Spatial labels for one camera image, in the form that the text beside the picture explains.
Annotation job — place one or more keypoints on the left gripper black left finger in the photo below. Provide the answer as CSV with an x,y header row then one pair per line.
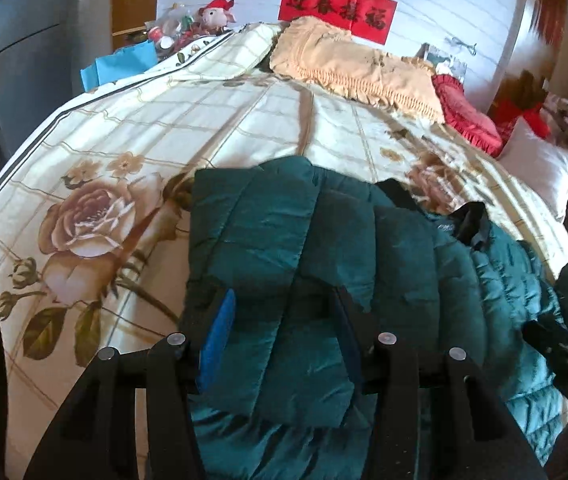
x,y
92,435

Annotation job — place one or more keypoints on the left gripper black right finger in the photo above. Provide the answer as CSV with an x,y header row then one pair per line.
x,y
435,415

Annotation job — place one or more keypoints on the dark green puffer jacket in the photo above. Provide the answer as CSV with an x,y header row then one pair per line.
x,y
282,235

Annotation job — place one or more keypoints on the white satin pillow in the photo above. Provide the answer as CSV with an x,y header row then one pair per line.
x,y
540,164

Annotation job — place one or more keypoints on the floral cream bed quilt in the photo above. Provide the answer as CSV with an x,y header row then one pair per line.
x,y
95,207

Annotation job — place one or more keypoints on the red ruffled cushion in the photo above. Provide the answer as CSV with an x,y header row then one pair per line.
x,y
473,125

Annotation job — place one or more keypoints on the framed photo on headboard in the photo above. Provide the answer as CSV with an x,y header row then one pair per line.
x,y
443,63

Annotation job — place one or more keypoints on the beige ruffled pillow cover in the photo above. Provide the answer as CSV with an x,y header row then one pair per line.
x,y
313,51

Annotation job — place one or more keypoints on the red Chinese calligraphy banner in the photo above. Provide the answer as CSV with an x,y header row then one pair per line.
x,y
366,19

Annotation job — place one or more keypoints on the grey refrigerator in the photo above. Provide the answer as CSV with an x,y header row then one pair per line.
x,y
35,59

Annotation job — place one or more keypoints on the pink plush pig toy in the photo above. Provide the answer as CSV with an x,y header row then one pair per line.
x,y
216,16

